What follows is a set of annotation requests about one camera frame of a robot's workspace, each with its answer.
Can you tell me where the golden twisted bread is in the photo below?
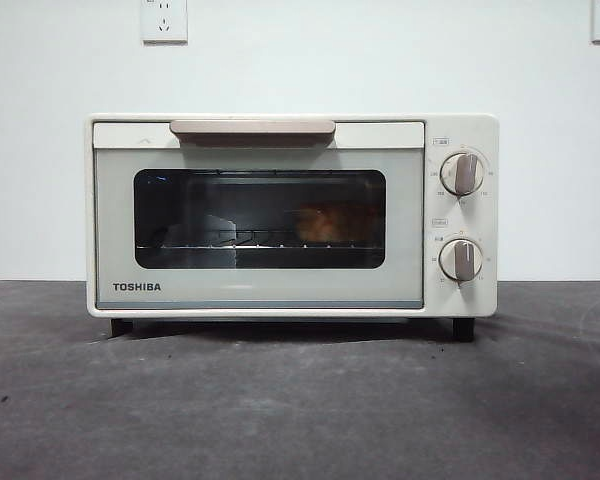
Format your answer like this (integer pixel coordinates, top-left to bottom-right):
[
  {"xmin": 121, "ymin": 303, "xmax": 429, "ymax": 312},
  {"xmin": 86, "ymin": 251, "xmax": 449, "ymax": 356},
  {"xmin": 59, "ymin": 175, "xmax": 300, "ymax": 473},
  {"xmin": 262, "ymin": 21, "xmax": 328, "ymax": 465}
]
[{"xmin": 293, "ymin": 201, "xmax": 381, "ymax": 246}]

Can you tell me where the cream oven knob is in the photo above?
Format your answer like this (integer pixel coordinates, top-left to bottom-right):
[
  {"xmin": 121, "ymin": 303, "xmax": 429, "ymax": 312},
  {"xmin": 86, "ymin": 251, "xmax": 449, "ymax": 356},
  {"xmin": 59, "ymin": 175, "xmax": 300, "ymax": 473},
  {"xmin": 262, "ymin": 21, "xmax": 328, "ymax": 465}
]
[
  {"xmin": 439, "ymin": 152, "xmax": 485, "ymax": 197},
  {"xmin": 438, "ymin": 238, "xmax": 483, "ymax": 282}
]

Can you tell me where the cream Toshiba toaster oven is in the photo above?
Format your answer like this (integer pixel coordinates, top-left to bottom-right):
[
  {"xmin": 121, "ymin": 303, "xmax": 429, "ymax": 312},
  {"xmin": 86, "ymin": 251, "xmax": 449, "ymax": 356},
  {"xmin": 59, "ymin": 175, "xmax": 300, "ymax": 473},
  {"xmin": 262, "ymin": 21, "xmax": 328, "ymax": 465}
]
[{"xmin": 84, "ymin": 112, "xmax": 500, "ymax": 343}]

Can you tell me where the metal wire oven rack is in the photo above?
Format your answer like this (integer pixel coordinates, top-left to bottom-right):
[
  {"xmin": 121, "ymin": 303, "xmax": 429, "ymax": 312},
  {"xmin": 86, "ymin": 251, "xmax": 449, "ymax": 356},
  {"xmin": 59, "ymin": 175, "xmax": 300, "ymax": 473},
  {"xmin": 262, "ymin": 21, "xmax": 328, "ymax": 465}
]
[{"xmin": 135, "ymin": 228, "xmax": 384, "ymax": 251}]

